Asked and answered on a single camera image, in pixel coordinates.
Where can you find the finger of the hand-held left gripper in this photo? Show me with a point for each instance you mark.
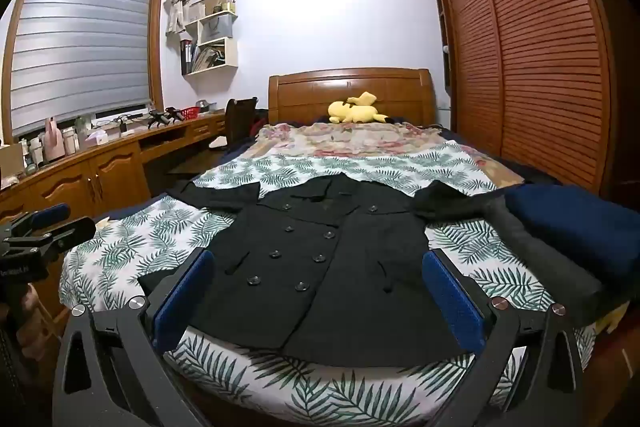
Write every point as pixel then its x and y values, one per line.
pixel 47 213
pixel 72 232

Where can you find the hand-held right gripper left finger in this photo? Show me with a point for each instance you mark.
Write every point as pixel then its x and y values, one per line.
pixel 185 297

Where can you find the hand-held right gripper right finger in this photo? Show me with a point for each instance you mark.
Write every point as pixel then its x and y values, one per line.
pixel 450 302

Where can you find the black buttoned coat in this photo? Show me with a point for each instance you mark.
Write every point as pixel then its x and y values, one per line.
pixel 310 287

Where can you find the person's left hand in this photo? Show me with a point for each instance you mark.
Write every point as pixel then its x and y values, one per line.
pixel 35 312

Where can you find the wooden desk cabinet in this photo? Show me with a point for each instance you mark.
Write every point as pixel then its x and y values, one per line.
pixel 70 187

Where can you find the leaf print blanket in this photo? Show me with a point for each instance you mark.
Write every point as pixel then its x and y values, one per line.
pixel 125 247

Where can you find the cardboard box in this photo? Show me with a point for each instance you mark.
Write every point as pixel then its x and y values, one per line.
pixel 11 162

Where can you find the pink bottle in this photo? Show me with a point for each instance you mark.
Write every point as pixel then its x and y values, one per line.
pixel 54 139

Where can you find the white bottle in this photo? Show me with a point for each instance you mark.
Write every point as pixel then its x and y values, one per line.
pixel 71 142

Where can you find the pink tissue box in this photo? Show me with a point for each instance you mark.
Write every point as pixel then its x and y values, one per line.
pixel 96 138

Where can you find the folded grey garment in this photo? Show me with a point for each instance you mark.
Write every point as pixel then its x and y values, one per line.
pixel 550 277

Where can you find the black tools on desk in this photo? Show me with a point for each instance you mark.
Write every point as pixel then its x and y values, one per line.
pixel 162 117

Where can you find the folded navy garment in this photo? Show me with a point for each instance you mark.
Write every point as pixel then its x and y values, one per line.
pixel 575 217

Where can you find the red plastic basket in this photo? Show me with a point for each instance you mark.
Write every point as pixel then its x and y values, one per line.
pixel 189 113

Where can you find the grey window blind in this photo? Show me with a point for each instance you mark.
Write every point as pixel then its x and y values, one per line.
pixel 85 42

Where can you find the metal pot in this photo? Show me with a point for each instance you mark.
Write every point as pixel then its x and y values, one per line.
pixel 205 106

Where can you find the dark wooden chair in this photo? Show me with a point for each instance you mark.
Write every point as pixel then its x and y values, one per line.
pixel 240 122

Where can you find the floral blanket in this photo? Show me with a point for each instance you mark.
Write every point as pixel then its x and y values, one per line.
pixel 350 139

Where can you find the row of binders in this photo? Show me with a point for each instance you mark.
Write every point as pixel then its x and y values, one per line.
pixel 186 57

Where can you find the yellow plush toy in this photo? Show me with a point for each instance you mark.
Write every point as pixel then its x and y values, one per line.
pixel 356 111

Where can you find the wooden bed headboard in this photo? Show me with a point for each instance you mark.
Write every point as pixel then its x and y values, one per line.
pixel 320 94

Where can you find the grey paper bag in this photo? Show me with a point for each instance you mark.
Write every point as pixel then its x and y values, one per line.
pixel 216 29

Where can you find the wooden louvred wardrobe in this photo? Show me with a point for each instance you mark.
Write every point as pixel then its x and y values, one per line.
pixel 540 57

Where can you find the wooden window frame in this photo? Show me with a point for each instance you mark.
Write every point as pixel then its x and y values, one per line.
pixel 158 37

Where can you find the white wall shelf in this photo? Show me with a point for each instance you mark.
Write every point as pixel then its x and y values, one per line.
pixel 232 52

